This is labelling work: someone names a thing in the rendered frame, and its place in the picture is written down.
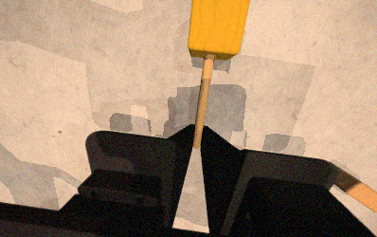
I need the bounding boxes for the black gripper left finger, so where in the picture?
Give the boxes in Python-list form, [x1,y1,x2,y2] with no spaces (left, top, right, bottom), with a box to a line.
[85,124,195,228]

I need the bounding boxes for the orange stick with dark brown end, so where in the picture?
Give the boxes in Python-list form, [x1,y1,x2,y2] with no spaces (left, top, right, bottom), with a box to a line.
[334,166,377,212]

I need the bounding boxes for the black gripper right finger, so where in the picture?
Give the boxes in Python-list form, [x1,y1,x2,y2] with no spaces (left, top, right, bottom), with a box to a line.
[201,126,339,236]

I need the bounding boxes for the orange block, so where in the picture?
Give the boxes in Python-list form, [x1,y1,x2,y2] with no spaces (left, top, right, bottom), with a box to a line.
[188,0,250,61]

